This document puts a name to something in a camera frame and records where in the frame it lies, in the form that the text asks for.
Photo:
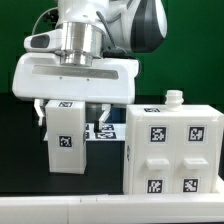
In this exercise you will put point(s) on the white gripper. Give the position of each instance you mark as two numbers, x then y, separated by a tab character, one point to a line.
40	75

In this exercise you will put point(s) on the white cabinet top block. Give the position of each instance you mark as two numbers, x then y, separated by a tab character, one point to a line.
66	136

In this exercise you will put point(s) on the white cabinet body box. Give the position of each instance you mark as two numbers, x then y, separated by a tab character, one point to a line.
173	111

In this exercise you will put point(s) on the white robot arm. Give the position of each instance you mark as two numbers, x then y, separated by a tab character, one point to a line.
86	57

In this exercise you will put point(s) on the white base marker plate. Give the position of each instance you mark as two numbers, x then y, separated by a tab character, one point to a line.
110	132

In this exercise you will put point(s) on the white L-shaped fence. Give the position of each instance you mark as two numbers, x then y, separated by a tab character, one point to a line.
116	209

